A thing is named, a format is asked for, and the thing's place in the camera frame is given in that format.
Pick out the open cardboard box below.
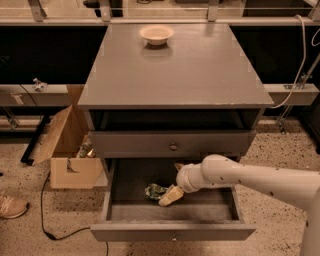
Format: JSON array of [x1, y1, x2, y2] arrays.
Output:
[[32, 85, 104, 190]]

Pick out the low grey bench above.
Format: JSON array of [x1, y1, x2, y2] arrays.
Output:
[[0, 84, 83, 107], [264, 84, 319, 106]]

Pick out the open grey middle drawer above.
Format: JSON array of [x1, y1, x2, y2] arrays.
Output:
[[91, 158, 255, 242]]

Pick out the black floor cable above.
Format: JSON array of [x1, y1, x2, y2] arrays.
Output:
[[40, 171, 110, 256]]

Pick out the items in cardboard box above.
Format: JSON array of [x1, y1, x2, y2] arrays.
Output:
[[76, 141, 96, 158]]

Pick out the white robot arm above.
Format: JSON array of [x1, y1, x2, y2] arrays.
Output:
[[159, 154, 320, 256]]

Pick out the metal railing frame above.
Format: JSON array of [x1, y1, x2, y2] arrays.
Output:
[[0, 0, 320, 26]]

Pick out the tan sneaker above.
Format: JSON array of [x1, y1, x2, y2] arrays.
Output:
[[0, 193, 28, 219]]

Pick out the closed grey top drawer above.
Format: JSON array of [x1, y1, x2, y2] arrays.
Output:
[[88, 130, 256, 158]]

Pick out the left low grey bench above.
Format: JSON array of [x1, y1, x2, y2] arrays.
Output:
[[0, 84, 83, 107]]

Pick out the right low grey bench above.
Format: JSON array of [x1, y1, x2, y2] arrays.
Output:
[[264, 84, 319, 106]]

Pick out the grey drawer cabinet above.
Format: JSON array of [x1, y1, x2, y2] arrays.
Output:
[[77, 22, 275, 243]]

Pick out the white hanging cable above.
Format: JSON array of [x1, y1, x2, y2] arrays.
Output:
[[269, 14, 307, 110]]

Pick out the white paper bowl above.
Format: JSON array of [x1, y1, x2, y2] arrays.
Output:
[[139, 24, 174, 46]]

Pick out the small clear plastic object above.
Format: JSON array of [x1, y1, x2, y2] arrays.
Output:
[[33, 78, 48, 92]]

